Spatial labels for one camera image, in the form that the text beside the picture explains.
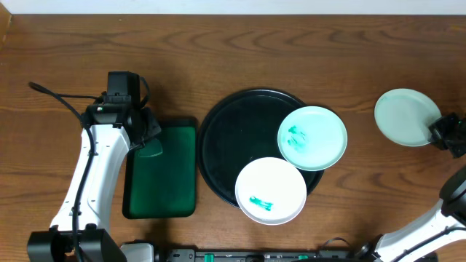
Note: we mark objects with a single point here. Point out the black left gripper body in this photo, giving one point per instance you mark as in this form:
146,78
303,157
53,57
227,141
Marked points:
148,128

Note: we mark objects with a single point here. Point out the green rectangular water tray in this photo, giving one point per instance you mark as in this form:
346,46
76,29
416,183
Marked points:
163,186

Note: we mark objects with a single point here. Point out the round black tray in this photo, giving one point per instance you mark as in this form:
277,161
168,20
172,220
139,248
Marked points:
238,130

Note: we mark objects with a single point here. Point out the white stained plate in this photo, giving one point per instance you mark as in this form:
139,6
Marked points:
270,191

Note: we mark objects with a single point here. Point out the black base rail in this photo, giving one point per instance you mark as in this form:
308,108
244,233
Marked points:
190,255

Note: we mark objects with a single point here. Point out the mint green stained plate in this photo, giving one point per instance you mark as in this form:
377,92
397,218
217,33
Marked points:
312,138

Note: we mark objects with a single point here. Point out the green and yellow sponge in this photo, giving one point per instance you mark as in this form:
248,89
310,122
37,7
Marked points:
151,149

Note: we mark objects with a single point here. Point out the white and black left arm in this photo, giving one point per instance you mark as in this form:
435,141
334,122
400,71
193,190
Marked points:
81,226

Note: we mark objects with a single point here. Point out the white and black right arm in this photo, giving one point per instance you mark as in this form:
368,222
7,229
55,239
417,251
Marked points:
440,226

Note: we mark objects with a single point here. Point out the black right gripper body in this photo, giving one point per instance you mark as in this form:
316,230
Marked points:
450,133

